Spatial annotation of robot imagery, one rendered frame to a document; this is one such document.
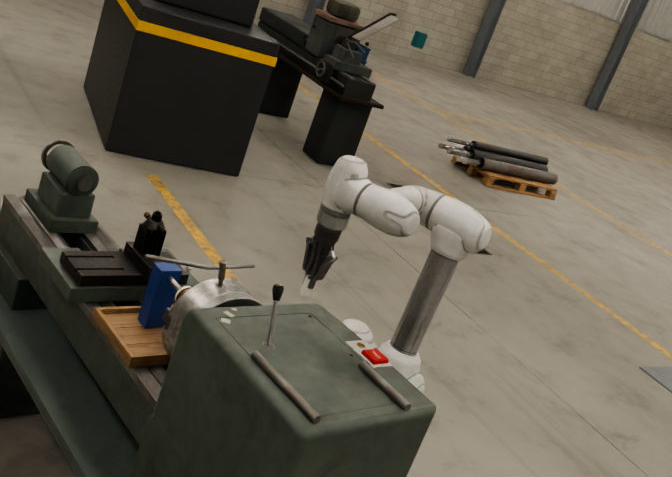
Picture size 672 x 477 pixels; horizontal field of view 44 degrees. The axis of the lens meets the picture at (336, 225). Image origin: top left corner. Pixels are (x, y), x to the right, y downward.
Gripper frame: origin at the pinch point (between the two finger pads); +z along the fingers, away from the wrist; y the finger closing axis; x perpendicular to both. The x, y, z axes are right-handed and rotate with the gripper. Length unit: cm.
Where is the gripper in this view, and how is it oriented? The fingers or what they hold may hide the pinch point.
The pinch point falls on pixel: (307, 286)
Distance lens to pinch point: 247.2
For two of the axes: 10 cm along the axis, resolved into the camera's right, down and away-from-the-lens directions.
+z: -3.3, 8.9, 3.2
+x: -7.4, -0.3, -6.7
